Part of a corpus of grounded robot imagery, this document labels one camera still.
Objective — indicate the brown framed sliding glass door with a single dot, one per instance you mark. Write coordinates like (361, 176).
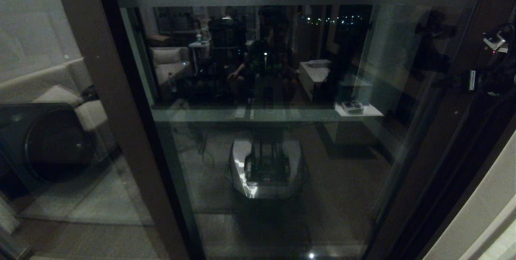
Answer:
(415, 179)

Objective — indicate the dark brown door jamb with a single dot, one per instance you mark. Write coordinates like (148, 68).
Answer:
(455, 189)

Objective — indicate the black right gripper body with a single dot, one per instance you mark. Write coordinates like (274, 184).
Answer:
(498, 82)

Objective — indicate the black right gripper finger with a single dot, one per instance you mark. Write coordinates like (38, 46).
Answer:
(472, 81)

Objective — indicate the brown framed fixed glass panel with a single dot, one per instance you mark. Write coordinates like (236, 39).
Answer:
(137, 151)

